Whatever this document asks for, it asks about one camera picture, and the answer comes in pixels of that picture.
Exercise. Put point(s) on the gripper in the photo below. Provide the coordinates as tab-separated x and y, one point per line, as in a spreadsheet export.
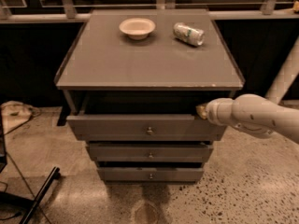
212	111

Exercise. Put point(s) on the grey top drawer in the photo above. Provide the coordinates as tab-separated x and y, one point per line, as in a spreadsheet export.
144	128

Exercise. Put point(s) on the grey drawer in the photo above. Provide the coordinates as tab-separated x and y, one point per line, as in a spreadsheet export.
150	152
144	128
156	174

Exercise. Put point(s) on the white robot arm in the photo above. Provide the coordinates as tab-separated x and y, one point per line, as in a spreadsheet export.
252	114

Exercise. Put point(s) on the grey drawer cabinet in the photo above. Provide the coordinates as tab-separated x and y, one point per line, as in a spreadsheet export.
108	73

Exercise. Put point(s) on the grey middle drawer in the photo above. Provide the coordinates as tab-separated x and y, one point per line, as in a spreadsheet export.
150	152

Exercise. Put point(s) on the grey bottom drawer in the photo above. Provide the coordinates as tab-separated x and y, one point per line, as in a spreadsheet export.
156	174

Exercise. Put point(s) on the crushed green white can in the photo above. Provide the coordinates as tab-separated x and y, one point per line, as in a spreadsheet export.
188	34

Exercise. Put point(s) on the white paper bowl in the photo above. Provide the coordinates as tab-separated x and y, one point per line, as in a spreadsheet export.
137	28

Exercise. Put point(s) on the beige cloth bag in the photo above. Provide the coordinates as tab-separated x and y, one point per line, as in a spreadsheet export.
15	114

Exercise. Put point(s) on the metal glass railing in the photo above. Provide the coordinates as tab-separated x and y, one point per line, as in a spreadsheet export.
23	11

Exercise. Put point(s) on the black stand leg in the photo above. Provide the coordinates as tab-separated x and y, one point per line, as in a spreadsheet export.
30	205

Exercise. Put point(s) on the white diagonal post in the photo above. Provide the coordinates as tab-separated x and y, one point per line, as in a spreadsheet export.
286	75

